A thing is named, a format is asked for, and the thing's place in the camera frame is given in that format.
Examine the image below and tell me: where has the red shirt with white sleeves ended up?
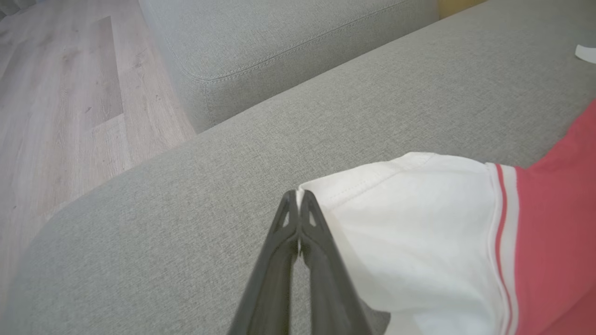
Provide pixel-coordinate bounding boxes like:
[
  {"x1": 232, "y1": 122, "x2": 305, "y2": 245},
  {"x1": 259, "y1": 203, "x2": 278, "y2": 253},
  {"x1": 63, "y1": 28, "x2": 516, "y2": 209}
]
[{"x1": 296, "y1": 99, "x2": 596, "y2": 335}]

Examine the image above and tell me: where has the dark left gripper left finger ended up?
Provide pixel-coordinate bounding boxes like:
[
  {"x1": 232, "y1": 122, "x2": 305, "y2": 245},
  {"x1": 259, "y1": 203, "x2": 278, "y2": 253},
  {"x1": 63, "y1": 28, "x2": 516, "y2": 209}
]
[{"x1": 227, "y1": 190, "x2": 300, "y2": 335}]

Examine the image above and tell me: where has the white tape strip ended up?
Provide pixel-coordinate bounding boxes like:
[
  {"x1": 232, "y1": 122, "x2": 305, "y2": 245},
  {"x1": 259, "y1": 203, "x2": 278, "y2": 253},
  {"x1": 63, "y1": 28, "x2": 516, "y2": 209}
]
[{"x1": 575, "y1": 44, "x2": 596, "y2": 64}]

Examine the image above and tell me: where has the yellow cushion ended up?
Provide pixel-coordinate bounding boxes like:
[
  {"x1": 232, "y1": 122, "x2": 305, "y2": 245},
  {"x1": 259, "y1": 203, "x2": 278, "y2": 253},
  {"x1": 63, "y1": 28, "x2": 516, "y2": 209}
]
[{"x1": 438, "y1": 0, "x2": 488, "y2": 20}]

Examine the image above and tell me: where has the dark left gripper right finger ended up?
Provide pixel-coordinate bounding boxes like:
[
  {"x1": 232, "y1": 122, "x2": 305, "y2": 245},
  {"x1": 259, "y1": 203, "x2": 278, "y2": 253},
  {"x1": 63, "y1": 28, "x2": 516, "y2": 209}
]
[{"x1": 300, "y1": 191, "x2": 373, "y2": 335}]

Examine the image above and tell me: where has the grey sofa back cushion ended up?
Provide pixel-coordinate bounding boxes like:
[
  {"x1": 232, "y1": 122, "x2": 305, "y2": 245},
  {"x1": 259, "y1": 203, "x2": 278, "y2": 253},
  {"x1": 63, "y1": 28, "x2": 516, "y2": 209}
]
[{"x1": 139, "y1": 0, "x2": 440, "y2": 134}]

